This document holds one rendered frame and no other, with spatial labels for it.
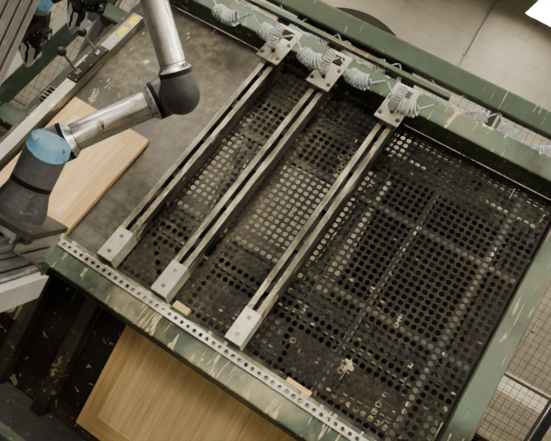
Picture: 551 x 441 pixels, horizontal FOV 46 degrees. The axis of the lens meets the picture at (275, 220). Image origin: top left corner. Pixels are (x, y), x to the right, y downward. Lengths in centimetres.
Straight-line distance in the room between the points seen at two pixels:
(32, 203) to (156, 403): 96
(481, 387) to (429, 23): 572
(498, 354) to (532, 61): 563
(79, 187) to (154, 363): 70
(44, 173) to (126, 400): 103
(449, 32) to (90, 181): 556
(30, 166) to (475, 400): 148
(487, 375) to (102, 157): 156
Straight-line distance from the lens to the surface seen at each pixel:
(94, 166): 253
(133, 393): 253
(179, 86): 185
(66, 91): 274
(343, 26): 318
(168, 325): 217
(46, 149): 184
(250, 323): 213
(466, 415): 216
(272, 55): 264
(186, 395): 244
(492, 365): 222
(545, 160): 255
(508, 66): 754
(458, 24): 753
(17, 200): 187
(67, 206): 247
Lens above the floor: 159
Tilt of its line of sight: 8 degrees down
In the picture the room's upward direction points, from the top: 29 degrees clockwise
